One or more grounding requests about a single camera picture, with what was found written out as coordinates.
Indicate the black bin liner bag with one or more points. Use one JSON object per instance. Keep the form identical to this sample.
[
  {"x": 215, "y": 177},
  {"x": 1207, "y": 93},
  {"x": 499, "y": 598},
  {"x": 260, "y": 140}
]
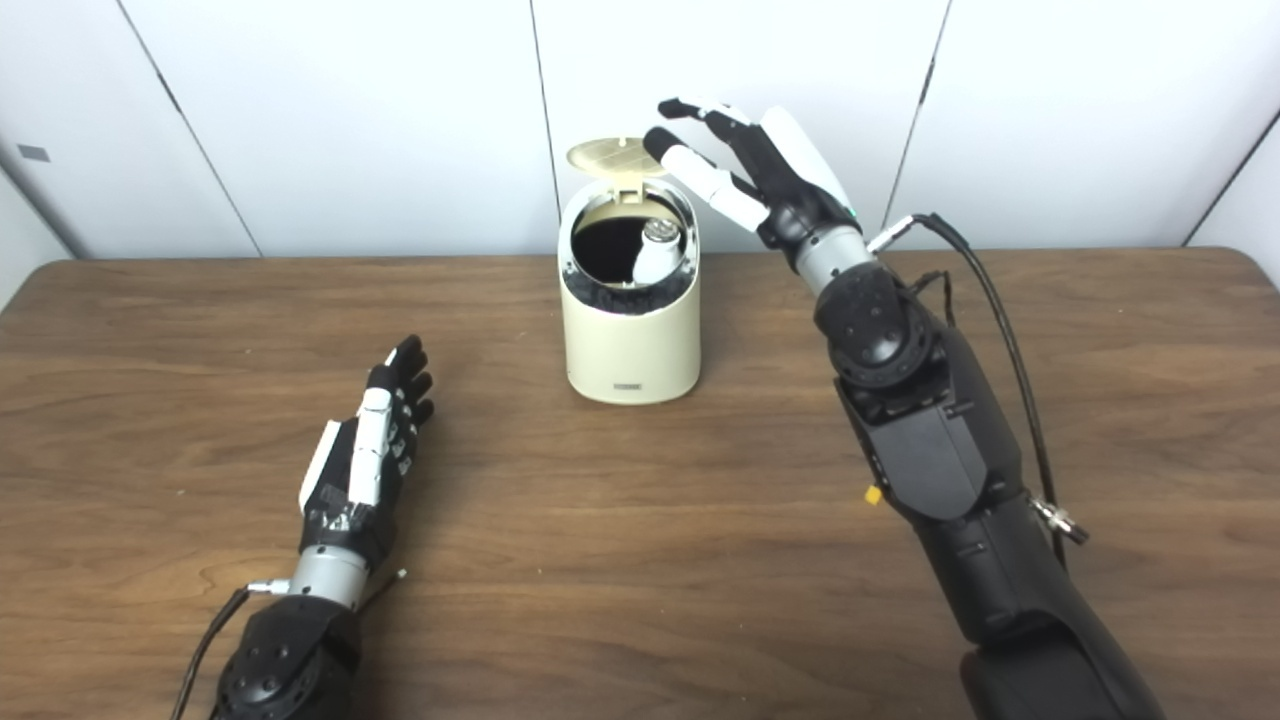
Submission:
[{"x": 605, "y": 250}]

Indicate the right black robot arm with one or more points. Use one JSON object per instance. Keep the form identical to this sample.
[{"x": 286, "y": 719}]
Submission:
[{"x": 940, "y": 450}]

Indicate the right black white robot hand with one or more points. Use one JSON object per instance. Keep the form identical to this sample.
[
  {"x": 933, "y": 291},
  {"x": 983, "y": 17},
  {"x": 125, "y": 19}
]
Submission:
[{"x": 790, "y": 185}]

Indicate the cream-colored plastic bin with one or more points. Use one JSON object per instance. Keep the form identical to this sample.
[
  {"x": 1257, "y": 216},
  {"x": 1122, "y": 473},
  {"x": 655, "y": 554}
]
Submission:
[{"x": 630, "y": 350}]

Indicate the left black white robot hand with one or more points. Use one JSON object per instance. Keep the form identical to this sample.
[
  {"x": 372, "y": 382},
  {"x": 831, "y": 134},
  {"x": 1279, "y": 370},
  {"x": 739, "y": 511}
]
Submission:
[{"x": 370, "y": 450}]

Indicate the cream round bin lid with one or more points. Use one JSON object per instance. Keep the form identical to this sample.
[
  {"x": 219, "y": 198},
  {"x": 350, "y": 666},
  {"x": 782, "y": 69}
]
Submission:
[{"x": 612, "y": 157}]

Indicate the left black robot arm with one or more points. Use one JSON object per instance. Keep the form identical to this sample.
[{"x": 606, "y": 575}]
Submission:
[{"x": 290, "y": 650}]

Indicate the small white plastic bottle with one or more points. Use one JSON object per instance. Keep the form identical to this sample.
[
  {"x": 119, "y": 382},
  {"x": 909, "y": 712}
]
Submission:
[{"x": 655, "y": 255}]

